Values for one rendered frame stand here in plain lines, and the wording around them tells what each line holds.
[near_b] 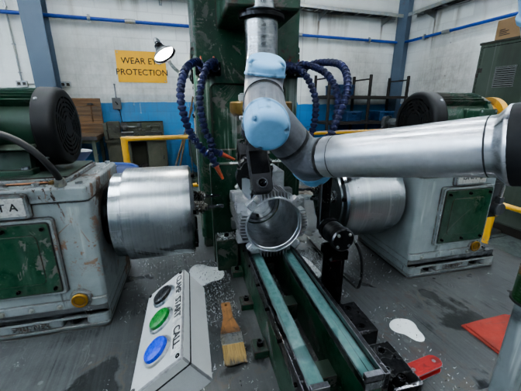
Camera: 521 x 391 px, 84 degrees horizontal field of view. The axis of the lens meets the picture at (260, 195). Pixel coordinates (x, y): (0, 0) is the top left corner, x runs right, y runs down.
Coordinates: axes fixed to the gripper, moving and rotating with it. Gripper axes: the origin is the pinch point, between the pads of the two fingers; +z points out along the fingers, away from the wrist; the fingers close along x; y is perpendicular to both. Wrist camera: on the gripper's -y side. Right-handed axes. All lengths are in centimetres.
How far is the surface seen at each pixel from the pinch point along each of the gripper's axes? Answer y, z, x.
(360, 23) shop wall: 567, 115, -348
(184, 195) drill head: 0.2, -2.4, 17.1
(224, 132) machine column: 34.8, 3.7, 2.8
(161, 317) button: -35.7, -18.9, 19.5
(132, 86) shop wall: 468, 209, 106
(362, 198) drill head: -3.4, 0.2, -31.4
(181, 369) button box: -43, -22, 17
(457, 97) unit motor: 18, -19, -66
